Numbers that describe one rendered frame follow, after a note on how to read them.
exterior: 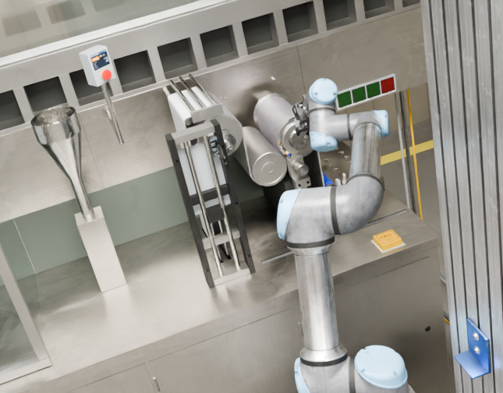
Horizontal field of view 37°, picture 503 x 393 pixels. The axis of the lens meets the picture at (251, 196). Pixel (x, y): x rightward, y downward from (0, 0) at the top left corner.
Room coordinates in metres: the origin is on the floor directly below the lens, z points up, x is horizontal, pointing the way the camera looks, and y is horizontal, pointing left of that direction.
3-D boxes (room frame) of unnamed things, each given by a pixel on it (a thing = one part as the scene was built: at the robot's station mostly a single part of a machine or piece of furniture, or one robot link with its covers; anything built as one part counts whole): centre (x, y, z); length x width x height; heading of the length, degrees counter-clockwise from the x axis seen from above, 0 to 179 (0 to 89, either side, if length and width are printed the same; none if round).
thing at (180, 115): (2.31, 0.16, 1.17); 0.34 x 0.05 x 0.54; 12
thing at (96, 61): (2.14, 0.34, 1.66); 0.07 x 0.07 x 0.10; 38
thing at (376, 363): (1.36, -0.20, 0.98); 0.13 x 0.12 x 0.14; 73
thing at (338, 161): (2.42, -0.34, 1.00); 0.40 x 0.16 x 0.06; 12
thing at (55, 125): (2.18, 0.53, 1.50); 0.14 x 0.14 x 0.06
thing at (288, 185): (2.37, -0.12, 1.00); 0.33 x 0.07 x 0.20; 12
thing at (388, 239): (2.03, -0.40, 0.91); 0.07 x 0.07 x 0.02; 12
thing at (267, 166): (2.32, -0.05, 1.18); 0.26 x 0.12 x 0.12; 12
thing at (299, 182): (2.18, -0.17, 1.05); 0.06 x 0.05 x 0.31; 12
